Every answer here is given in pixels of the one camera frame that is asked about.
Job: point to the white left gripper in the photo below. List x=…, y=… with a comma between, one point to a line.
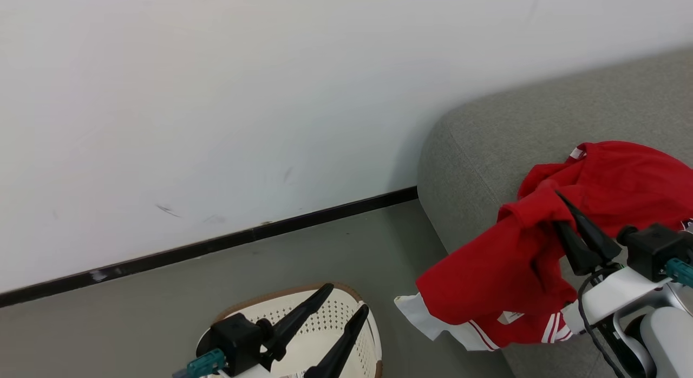
x=265, y=373

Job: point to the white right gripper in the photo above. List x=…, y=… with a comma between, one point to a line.
x=617, y=299

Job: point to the red garment with white trim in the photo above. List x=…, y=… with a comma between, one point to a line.
x=487, y=269

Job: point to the cream perforated laundry basket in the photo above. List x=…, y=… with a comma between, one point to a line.
x=364, y=351

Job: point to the grey fabric sofa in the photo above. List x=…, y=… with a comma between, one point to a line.
x=487, y=139

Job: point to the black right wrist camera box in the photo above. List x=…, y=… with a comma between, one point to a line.
x=655, y=248

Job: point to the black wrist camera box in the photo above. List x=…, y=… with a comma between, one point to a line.
x=238, y=340
x=655, y=248

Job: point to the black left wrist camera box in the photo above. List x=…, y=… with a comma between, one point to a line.
x=238, y=340

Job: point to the teal right camera connector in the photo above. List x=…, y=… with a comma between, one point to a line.
x=681, y=271

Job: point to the teal camera connector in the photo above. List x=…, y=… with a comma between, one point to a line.
x=681, y=271
x=206, y=363

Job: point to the teal left camera connector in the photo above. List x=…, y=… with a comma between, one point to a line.
x=206, y=363

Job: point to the dark grey wall baseboard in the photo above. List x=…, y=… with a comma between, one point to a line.
x=216, y=247

